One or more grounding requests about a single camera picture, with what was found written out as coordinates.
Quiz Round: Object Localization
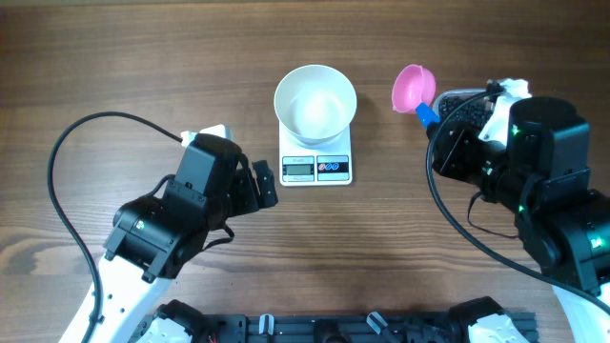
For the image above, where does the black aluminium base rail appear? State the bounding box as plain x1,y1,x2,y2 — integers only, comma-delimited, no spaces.
200,313,465,343

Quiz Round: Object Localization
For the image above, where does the pink scoop blue handle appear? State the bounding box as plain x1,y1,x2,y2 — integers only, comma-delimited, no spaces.
391,64,439,130

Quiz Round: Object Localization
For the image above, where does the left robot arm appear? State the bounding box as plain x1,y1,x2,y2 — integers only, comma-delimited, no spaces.
61,133,278,342

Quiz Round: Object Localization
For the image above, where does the white digital kitchen scale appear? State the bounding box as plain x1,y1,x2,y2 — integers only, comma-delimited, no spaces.
279,127,353,187

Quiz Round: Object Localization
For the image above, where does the left black camera cable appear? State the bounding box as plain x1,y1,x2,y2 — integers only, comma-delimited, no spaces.
46,111,185,343

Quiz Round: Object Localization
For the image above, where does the black camera cable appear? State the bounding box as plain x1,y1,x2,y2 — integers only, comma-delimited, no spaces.
46,111,185,343
424,90,610,315

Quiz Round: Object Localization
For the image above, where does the right black camera cable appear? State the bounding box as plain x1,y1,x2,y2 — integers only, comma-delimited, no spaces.
424,90,610,315

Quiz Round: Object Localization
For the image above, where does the clear plastic container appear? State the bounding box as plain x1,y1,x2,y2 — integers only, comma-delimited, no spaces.
433,89,498,131

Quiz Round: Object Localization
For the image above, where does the black beans pile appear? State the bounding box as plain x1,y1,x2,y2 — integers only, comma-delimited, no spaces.
437,96,493,130

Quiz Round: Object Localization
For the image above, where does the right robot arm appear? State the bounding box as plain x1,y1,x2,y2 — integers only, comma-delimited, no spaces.
422,97,609,342

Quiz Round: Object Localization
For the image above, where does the white round bowl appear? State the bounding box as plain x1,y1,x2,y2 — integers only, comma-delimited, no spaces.
274,65,357,145

